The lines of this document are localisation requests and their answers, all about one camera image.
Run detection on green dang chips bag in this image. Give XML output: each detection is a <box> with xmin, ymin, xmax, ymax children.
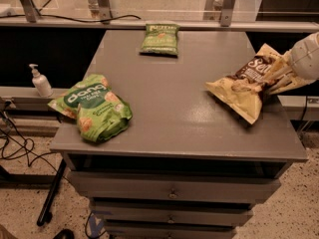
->
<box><xmin>48</xmin><ymin>74</ymin><xmax>133</xmax><ymax>142</ymax></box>

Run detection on brown and cream chip bag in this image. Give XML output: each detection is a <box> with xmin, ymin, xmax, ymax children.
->
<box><xmin>204</xmin><ymin>43</ymin><xmax>317</xmax><ymax>125</ymax></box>

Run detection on grey drawer cabinet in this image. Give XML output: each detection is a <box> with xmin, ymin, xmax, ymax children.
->
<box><xmin>52</xmin><ymin>30</ymin><xmax>306</xmax><ymax>239</ymax></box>

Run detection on green jalapeno chip bag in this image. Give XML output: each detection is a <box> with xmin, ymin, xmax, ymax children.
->
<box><xmin>141</xmin><ymin>24</ymin><xmax>179</xmax><ymax>56</ymax></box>

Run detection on black floor cables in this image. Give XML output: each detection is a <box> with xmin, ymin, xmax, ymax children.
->
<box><xmin>0</xmin><ymin>98</ymin><xmax>68</xmax><ymax>184</ymax></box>

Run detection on white pump dispenser bottle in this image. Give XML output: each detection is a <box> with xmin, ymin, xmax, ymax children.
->
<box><xmin>29</xmin><ymin>64</ymin><xmax>53</xmax><ymax>97</ymax></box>

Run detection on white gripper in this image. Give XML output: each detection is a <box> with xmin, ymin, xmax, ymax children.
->
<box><xmin>264</xmin><ymin>32</ymin><xmax>319</xmax><ymax>95</ymax></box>

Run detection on middle drawer with knob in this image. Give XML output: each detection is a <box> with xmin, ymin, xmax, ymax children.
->
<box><xmin>90</xmin><ymin>201</ymin><xmax>253</xmax><ymax>227</ymax></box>

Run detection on drawer with knob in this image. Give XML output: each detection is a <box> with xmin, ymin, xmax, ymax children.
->
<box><xmin>69</xmin><ymin>171</ymin><xmax>280</xmax><ymax>203</ymax></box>
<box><xmin>90</xmin><ymin>201</ymin><xmax>253</xmax><ymax>227</ymax></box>

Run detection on top drawer with knob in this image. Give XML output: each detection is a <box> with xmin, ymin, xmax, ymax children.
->
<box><xmin>69</xmin><ymin>171</ymin><xmax>280</xmax><ymax>203</ymax></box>

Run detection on black metal stand leg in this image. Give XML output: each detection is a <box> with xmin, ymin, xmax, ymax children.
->
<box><xmin>37</xmin><ymin>160</ymin><xmax>66</xmax><ymax>227</ymax></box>

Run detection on black cable on ledge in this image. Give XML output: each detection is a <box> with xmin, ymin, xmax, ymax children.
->
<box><xmin>0</xmin><ymin>13</ymin><xmax>143</xmax><ymax>24</ymax></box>

